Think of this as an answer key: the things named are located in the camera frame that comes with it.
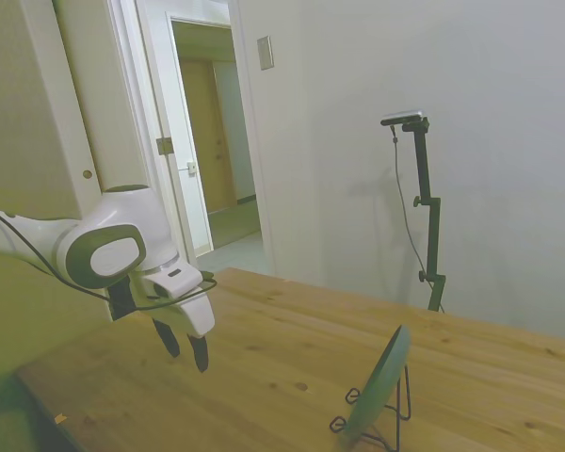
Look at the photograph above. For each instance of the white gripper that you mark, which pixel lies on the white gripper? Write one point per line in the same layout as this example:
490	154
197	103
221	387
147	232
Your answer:
195	313

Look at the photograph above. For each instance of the teal round plate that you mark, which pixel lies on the teal round plate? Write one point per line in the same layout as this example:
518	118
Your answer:
381	381

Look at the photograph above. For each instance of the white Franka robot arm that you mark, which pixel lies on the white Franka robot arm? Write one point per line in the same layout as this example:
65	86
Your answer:
37	235

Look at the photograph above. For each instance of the metal door latch plate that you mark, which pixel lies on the metal door latch plate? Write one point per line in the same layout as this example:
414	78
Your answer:
191	167

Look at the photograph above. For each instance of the small orange scrap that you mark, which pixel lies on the small orange scrap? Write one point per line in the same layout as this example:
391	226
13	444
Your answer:
59	418

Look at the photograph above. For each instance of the round brass door knob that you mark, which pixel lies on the round brass door knob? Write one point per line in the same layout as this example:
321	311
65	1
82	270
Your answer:
87	173

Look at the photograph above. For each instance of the brass door hinge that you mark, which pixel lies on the brass door hinge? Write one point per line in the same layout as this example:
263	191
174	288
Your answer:
164	146

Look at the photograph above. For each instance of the brown wooden hallway door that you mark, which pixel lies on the brown wooden hallway door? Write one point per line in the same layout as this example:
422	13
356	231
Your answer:
207	136

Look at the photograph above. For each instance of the white open door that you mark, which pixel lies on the white open door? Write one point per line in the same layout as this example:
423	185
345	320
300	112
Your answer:
188	117

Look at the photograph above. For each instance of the white closet door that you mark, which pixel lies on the white closet door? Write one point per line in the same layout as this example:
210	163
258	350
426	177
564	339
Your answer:
70	103

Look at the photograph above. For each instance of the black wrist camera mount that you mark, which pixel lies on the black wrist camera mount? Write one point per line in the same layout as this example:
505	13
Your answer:
120	299

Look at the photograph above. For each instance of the black camera stand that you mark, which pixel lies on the black camera stand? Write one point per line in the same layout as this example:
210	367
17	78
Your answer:
434	226

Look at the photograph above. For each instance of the grey wall switch plate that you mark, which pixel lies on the grey wall switch plate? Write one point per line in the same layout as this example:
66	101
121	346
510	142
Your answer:
265	53

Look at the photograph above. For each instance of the grey exterior camera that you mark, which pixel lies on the grey exterior camera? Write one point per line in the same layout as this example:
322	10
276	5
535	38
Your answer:
403	117

